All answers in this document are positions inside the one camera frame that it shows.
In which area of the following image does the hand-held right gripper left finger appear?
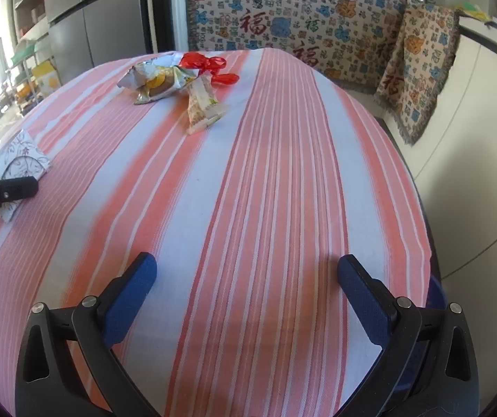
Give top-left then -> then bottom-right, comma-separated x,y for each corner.
14,252 -> 162,417

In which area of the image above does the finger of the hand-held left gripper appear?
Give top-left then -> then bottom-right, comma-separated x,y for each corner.
0,176 -> 40,227

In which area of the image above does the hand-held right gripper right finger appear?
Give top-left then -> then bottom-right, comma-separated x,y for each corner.
336,253 -> 480,417

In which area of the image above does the floral print paper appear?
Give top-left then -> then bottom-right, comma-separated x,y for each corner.
0,129 -> 53,223

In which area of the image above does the pink striped tablecloth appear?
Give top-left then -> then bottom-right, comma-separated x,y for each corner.
0,48 -> 433,417

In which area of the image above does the storage shelf rack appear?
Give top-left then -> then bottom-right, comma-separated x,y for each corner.
0,0 -> 59,128

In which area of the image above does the silver yellow snack wrapper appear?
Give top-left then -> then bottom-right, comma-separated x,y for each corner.
117,53 -> 200,105

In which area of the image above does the white cabinet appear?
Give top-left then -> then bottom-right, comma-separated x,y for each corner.
383,13 -> 497,309

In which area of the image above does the grey refrigerator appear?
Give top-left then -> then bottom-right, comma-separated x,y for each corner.
42,0 -> 156,88

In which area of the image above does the small beige snack packet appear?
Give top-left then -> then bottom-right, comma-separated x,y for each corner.
186,78 -> 231,136

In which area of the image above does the red cellophane wrapper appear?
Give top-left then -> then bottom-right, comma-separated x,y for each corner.
178,51 -> 239,86

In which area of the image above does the small patterned woven blanket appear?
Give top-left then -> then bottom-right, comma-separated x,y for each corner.
373,2 -> 462,147

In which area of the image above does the large patterned woven blanket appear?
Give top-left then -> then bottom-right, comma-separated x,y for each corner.
185,0 -> 408,95

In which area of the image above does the yellow-green cloth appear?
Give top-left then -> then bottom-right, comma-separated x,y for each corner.
459,3 -> 494,23

